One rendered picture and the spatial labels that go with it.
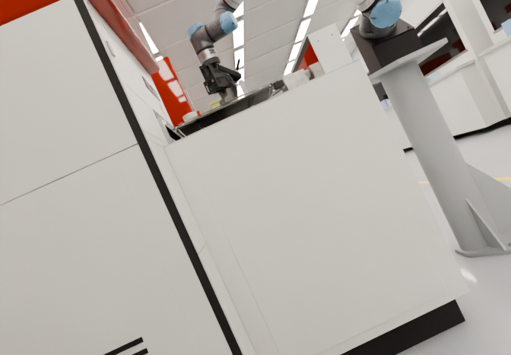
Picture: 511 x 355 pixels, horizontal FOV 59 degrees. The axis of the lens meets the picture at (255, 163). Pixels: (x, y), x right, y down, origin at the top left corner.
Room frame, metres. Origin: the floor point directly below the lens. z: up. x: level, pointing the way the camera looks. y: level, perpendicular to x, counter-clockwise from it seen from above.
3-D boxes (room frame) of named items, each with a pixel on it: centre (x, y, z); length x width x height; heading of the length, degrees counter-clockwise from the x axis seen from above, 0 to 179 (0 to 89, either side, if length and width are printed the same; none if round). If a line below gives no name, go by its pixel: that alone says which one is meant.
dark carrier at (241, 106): (1.69, 0.02, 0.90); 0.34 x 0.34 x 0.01; 3
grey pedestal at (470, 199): (1.87, -0.81, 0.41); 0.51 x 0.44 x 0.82; 91
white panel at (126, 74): (1.48, 0.24, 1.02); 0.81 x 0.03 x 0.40; 3
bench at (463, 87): (6.34, -3.21, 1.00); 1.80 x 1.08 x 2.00; 3
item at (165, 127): (1.66, 0.23, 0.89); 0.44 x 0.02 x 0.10; 3
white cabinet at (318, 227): (1.77, -0.08, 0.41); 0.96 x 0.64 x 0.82; 3
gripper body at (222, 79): (1.71, 0.00, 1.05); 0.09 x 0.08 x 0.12; 134
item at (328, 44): (1.64, -0.34, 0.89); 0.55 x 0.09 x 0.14; 3
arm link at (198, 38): (1.72, -0.01, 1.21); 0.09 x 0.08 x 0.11; 70
